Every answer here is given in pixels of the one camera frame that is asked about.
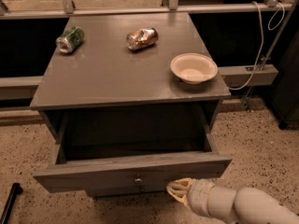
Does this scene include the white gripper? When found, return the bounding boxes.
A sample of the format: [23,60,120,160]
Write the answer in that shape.
[166,178,223,218]

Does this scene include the grey top drawer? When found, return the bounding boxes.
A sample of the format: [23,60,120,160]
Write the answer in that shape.
[34,105,232,192]

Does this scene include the silver drawer knob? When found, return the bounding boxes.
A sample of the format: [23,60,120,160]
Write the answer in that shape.
[135,177,143,184]

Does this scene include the lower drawer front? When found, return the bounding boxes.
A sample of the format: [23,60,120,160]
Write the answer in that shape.
[86,185,165,198]

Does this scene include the white paper bowl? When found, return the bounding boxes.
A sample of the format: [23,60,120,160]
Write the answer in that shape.
[170,53,218,84]

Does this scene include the grey wooden nightstand cabinet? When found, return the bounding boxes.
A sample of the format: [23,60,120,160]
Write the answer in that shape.
[31,13,230,141]

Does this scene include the black leg lower left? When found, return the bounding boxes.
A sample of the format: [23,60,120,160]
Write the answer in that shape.
[0,183,23,224]

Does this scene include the green crushed soda can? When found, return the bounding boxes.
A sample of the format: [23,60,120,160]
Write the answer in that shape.
[55,26,84,54]

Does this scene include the white cable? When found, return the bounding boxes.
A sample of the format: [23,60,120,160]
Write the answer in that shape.
[226,0,286,91]

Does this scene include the grey metal railing frame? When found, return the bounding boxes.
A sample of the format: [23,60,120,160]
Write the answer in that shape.
[0,0,299,112]

